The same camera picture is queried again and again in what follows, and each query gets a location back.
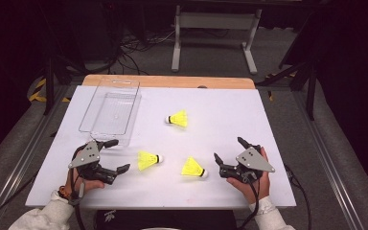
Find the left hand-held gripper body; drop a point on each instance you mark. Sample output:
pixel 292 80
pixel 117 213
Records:
pixel 87 156

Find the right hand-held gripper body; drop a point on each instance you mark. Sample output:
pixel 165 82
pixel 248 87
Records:
pixel 252 161

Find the yellow plastic shuttlecock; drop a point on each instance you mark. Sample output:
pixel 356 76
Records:
pixel 146 160
pixel 191 168
pixel 179 119

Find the clear plastic container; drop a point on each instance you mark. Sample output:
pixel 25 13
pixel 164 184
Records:
pixel 115 111

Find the person's right hand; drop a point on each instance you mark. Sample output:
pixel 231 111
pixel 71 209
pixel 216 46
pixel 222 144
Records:
pixel 262 188

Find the person's left hand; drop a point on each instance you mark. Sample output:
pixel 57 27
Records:
pixel 89 186

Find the person's black clothing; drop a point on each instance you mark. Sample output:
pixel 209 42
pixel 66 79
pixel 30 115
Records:
pixel 172 220

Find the yellow black hazard tape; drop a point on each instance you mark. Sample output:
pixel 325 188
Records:
pixel 38 96

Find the black metal stand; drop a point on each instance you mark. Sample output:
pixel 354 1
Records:
pixel 48 86
pixel 310 92

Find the wooden table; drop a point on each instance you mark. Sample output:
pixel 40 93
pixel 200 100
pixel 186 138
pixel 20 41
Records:
pixel 172 81

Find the dark curtain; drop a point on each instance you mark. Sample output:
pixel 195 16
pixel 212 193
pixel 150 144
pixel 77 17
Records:
pixel 6 64
pixel 354 80

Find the aluminium floor rail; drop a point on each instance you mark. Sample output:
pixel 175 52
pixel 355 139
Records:
pixel 22 153
pixel 329 159

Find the white metal stand frame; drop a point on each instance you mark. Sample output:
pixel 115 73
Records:
pixel 217 19

